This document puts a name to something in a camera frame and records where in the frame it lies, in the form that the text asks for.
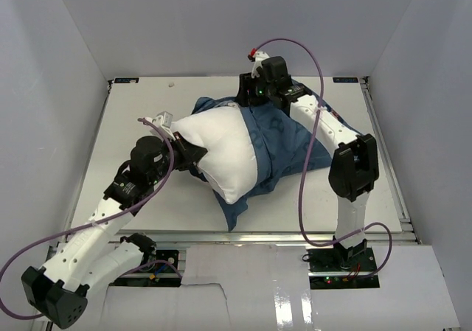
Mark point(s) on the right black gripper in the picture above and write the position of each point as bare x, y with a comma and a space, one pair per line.
247, 83

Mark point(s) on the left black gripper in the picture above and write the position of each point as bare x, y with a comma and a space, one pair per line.
190, 153

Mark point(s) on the white pillow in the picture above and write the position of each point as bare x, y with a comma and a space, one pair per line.
230, 164

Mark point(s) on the blue cartoon print pillowcase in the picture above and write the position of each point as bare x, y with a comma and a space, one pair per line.
282, 147

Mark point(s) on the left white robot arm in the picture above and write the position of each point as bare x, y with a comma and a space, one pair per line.
60, 287

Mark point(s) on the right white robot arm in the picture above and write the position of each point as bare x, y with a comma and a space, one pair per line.
354, 165

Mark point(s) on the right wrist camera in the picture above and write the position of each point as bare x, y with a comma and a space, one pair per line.
257, 57

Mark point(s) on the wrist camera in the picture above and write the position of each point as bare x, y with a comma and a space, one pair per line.
161, 121
257, 57

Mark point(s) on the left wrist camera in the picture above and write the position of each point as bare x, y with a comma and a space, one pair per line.
161, 121

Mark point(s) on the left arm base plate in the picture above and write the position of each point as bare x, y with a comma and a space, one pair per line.
157, 275

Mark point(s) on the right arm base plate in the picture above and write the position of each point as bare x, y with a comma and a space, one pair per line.
327, 270

